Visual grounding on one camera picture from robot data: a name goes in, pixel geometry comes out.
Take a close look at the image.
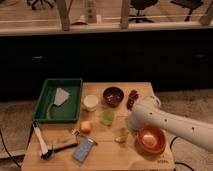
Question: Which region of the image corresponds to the yellow banana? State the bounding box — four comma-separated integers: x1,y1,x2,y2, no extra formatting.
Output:
115,128,128,144

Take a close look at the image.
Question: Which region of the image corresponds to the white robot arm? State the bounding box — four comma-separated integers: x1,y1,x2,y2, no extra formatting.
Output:
126,96,213,153

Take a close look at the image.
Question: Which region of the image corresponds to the purple bowl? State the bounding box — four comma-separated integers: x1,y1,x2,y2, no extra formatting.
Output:
103,87,124,108

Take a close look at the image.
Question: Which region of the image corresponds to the orange bowl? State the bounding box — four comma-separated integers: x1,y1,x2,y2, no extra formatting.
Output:
136,125,166,154

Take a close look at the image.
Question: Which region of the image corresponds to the white egg in bowl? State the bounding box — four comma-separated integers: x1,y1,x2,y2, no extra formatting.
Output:
142,135,157,148

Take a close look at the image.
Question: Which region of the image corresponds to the white cup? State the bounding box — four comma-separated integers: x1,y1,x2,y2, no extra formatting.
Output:
83,95,98,112

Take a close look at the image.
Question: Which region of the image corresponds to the green translucent cup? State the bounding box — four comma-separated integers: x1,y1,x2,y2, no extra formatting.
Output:
101,109,114,126

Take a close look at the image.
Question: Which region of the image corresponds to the green plastic tray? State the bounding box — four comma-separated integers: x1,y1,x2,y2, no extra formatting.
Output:
32,78,83,124

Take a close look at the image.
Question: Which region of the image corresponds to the orange apple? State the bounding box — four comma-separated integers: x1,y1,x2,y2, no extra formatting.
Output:
80,121,92,134

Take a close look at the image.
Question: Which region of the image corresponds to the small metal utensil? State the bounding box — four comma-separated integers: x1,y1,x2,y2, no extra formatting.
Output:
71,129,98,145

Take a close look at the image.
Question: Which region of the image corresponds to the blue sponge block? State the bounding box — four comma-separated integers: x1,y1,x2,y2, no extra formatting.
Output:
73,139,94,163

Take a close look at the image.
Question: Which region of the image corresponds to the green vegetable in tray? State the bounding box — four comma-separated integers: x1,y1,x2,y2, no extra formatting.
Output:
46,103,54,119

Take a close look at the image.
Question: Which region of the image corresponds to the black cable on floor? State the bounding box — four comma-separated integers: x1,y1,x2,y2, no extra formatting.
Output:
169,135,196,171

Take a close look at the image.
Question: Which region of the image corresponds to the black handled tool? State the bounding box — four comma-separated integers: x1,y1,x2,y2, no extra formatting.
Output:
40,143,78,160

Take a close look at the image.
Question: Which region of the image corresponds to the white handled brush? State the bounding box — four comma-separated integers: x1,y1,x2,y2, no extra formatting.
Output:
33,122,48,159

